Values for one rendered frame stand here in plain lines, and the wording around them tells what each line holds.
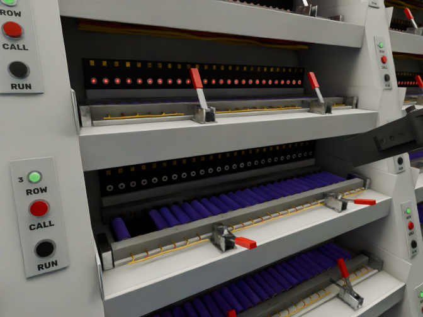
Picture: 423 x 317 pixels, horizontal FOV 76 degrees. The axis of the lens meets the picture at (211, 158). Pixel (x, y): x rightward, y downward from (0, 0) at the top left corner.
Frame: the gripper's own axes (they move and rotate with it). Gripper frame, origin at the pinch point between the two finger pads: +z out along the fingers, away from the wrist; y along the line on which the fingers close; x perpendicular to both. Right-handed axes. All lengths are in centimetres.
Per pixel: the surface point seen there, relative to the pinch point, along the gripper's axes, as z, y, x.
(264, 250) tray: 21.3, -6.1, -10.1
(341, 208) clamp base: 20.8, 13.6, -7.8
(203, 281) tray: 22.1, -17.1, -11.2
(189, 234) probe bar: 24.5, -16.6, -4.6
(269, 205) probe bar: 24.2, -0.4, -3.8
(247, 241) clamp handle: 15.3, -12.6, -7.1
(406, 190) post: 20.5, 36.5, -8.8
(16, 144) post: 16.7, -36.1, 9.6
